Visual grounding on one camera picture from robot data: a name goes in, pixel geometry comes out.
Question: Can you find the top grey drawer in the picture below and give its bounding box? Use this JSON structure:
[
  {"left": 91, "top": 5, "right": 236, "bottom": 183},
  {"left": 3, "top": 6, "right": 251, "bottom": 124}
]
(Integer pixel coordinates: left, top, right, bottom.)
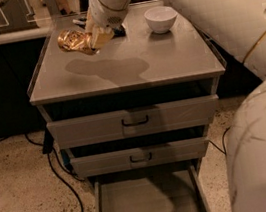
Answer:
[{"left": 47, "top": 94, "right": 218, "bottom": 149}]

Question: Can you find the white ceramic bowl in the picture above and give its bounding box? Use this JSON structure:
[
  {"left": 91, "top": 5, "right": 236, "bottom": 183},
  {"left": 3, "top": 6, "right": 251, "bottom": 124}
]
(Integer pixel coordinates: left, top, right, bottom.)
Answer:
[{"left": 144, "top": 6, "right": 178, "bottom": 34}]

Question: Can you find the black cable floor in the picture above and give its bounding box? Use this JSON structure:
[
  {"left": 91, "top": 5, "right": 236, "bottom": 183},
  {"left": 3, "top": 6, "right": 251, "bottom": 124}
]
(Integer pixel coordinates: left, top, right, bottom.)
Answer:
[
  {"left": 206, "top": 126, "right": 235, "bottom": 159},
  {"left": 24, "top": 125, "right": 91, "bottom": 212}
]

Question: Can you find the black power adapter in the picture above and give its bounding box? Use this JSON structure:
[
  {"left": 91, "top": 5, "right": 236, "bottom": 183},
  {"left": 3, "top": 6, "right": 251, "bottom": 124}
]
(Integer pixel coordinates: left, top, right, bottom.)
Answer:
[{"left": 42, "top": 130, "right": 54, "bottom": 154}]

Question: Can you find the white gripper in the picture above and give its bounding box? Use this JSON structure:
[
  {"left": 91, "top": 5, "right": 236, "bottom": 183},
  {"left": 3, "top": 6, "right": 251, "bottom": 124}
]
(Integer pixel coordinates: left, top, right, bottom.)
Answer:
[{"left": 85, "top": 0, "right": 131, "bottom": 49}]

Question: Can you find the open bottom grey drawer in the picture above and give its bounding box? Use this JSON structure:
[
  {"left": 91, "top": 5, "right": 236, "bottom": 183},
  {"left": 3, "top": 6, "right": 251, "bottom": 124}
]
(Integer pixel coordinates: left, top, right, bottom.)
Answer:
[{"left": 94, "top": 163, "right": 212, "bottom": 212}]

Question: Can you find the black cable right floor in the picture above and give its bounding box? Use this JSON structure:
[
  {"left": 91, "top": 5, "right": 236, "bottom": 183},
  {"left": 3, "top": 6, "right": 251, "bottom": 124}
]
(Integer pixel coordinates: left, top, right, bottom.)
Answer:
[{"left": 206, "top": 126, "right": 235, "bottom": 159}]

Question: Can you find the white horizontal rail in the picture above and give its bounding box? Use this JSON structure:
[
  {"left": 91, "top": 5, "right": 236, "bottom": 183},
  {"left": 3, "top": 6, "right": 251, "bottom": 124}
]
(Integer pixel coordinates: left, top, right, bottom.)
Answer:
[{"left": 0, "top": 27, "right": 50, "bottom": 45}]

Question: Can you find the black cable left floor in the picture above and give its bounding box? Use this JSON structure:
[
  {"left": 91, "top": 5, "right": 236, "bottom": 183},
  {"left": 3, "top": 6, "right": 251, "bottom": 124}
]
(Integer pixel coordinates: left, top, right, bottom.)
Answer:
[{"left": 24, "top": 125, "right": 91, "bottom": 212}]

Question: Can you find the grey drawer cabinet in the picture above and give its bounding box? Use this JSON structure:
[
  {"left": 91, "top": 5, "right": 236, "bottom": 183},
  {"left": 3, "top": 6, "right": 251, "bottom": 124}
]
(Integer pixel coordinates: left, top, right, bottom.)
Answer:
[{"left": 15, "top": 0, "right": 252, "bottom": 212}]

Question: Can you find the dark blue chip bag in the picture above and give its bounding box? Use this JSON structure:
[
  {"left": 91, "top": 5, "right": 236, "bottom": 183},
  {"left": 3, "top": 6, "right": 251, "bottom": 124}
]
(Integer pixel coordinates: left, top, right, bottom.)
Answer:
[{"left": 72, "top": 17, "right": 126, "bottom": 38}]

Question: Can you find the crushed orange soda can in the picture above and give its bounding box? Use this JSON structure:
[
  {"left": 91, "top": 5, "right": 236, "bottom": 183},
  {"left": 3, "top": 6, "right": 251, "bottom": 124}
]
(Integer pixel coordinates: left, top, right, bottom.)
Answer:
[{"left": 57, "top": 30, "right": 98, "bottom": 55}]

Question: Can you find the middle grey drawer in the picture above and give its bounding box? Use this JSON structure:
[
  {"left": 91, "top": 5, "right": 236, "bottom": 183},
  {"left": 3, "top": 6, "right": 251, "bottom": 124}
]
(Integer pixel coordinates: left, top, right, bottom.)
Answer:
[{"left": 70, "top": 137, "right": 208, "bottom": 177}]

